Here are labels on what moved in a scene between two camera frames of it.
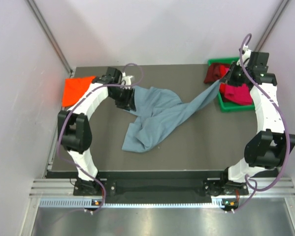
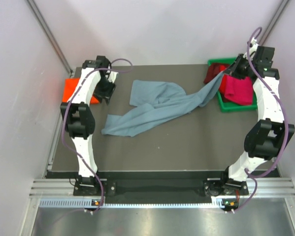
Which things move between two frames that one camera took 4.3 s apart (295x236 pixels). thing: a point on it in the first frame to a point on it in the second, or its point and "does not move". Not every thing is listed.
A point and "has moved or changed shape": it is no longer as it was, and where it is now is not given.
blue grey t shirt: x=158 y=111 has moved or changed shape
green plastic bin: x=224 y=107 does not move
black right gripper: x=228 y=78 to x=233 y=70
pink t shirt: x=241 y=95 does not move
